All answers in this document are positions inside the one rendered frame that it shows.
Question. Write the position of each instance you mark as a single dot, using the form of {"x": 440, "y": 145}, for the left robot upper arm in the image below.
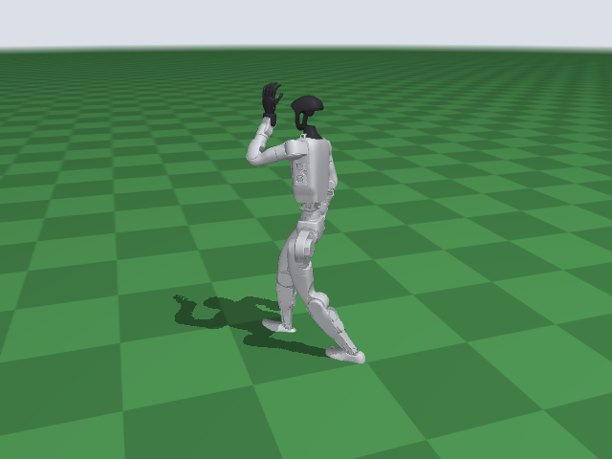
{"x": 289, "y": 150}

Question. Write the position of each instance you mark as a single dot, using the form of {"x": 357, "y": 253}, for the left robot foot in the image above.
{"x": 338, "y": 353}

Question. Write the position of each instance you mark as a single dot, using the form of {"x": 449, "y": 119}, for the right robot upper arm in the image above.
{"x": 333, "y": 178}

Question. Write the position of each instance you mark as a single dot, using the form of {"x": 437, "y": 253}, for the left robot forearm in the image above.
{"x": 259, "y": 142}

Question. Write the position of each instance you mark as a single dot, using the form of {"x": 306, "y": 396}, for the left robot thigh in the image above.
{"x": 300, "y": 249}

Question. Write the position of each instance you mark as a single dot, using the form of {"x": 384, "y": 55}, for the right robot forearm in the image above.
{"x": 323, "y": 206}

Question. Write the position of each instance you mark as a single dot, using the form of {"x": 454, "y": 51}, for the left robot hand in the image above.
{"x": 269, "y": 102}

